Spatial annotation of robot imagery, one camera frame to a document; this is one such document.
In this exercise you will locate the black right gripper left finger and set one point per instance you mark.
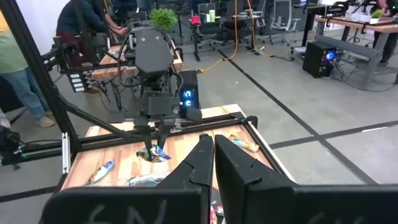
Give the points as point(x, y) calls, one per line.
point(186, 199)

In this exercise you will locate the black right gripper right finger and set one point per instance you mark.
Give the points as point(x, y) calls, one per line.
point(264, 202)

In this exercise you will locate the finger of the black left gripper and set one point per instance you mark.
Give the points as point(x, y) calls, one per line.
point(164, 130)
point(145, 133)

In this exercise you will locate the bright blue granola bar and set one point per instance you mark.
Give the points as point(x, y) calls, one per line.
point(158, 155)

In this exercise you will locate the red wrapper granola bar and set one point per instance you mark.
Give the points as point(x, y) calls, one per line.
point(213, 217)

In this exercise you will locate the white blue granola bar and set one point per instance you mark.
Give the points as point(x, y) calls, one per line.
point(146, 180)

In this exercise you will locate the dark blue granola bar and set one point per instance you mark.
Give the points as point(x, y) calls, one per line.
point(101, 171)

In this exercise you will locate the light blue orange granola bar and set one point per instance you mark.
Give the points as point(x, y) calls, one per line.
point(244, 143)

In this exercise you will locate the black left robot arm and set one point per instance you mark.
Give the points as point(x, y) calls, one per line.
point(154, 53)

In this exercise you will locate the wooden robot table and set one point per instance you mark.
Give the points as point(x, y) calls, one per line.
point(105, 70)

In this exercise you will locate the black panel with white labels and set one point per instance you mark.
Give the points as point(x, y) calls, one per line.
point(77, 82)

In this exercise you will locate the green leafy plant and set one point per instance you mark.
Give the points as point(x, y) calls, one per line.
point(163, 18)

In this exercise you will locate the black office chair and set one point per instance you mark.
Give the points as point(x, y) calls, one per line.
point(210, 28)

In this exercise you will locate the red cup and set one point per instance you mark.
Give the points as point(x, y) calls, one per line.
point(195, 20)

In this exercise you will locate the green bottle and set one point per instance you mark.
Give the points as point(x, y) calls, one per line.
point(212, 15)

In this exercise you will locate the person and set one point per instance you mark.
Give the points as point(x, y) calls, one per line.
point(15, 62)
point(390, 37)
point(81, 18)

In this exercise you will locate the grey office chair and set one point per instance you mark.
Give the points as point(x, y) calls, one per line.
point(281, 18)

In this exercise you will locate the black computer tower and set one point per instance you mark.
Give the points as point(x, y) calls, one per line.
point(318, 59)

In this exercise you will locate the wooden top desk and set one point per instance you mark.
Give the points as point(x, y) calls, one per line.
point(357, 26)

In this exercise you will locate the silver metal frame bracket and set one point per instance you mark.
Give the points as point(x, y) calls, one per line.
point(65, 152)

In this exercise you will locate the black aluminium frame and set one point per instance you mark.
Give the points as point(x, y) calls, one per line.
point(38, 71)

